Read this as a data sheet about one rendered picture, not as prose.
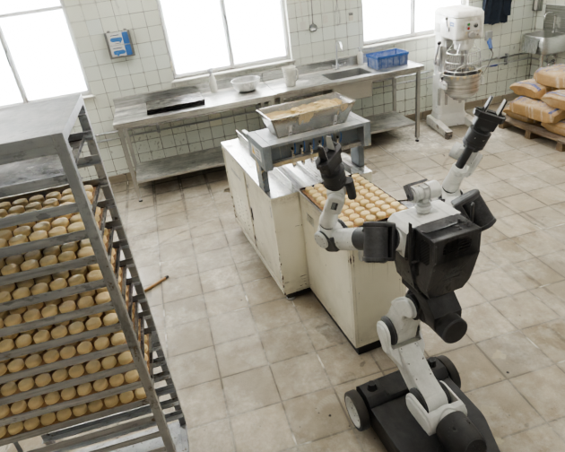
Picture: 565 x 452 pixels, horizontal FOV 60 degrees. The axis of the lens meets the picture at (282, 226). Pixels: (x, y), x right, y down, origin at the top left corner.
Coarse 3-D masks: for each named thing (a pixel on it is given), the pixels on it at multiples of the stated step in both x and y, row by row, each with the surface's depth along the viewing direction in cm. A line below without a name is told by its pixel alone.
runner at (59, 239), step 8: (72, 232) 145; (80, 232) 146; (40, 240) 144; (48, 240) 144; (56, 240) 145; (64, 240) 146; (72, 240) 146; (0, 248) 142; (8, 248) 142; (16, 248) 143; (24, 248) 144; (32, 248) 144; (40, 248) 145; (0, 256) 143
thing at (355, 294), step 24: (312, 216) 297; (312, 240) 310; (312, 264) 324; (336, 264) 279; (360, 264) 262; (384, 264) 268; (312, 288) 340; (336, 288) 291; (360, 288) 269; (384, 288) 276; (336, 312) 304; (360, 312) 277; (384, 312) 284; (360, 336) 285
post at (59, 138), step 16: (64, 144) 131; (64, 160) 132; (80, 192) 137; (80, 208) 139; (96, 224) 145; (96, 240) 145; (96, 256) 147; (112, 272) 152; (112, 288) 153; (128, 320) 160; (128, 336) 163; (144, 368) 170; (144, 384) 173; (160, 416) 182; (160, 432) 186
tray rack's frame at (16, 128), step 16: (80, 96) 167; (0, 112) 160; (16, 112) 157; (32, 112) 154; (48, 112) 151; (64, 112) 149; (0, 128) 141; (16, 128) 139; (32, 128) 136; (48, 128) 134; (64, 128) 132; (0, 144) 127; (16, 144) 128; (32, 144) 129; (48, 144) 130; (144, 432) 247; (176, 432) 245; (16, 448) 200; (96, 448) 242; (128, 448) 240; (144, 448) 239; (176, 448) 236
